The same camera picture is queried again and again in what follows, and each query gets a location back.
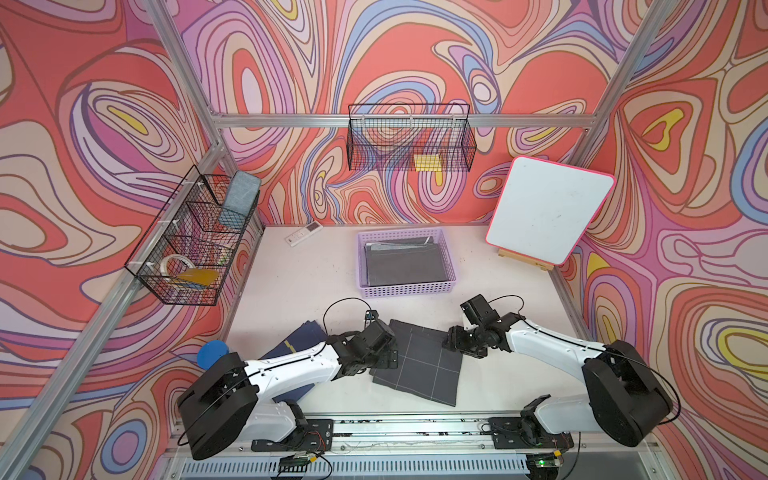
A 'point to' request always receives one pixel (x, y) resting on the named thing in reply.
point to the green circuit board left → (294, 463)
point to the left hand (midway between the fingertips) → (388, 355)
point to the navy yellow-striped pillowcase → (308, 334)
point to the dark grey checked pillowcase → (425, 366)
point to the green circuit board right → (541, 460)
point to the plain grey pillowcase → (403, 260)
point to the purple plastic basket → (438, 235)
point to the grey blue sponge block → (242, 194)
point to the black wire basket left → (185, 256)
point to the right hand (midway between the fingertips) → (454, 354)
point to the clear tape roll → (164, 262)
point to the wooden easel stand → (509, 254)
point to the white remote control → (303, 232)
